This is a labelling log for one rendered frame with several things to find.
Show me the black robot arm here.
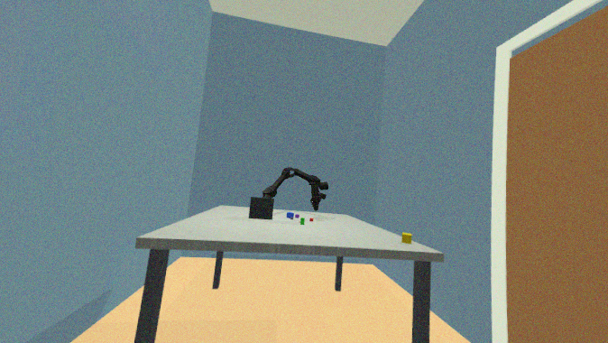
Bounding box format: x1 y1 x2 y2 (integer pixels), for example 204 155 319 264
263 167 328 199

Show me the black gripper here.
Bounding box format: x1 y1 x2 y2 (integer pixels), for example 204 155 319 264
310 190 321 211

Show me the small yellow block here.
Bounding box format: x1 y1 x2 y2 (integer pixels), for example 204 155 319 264
401 233 411 244

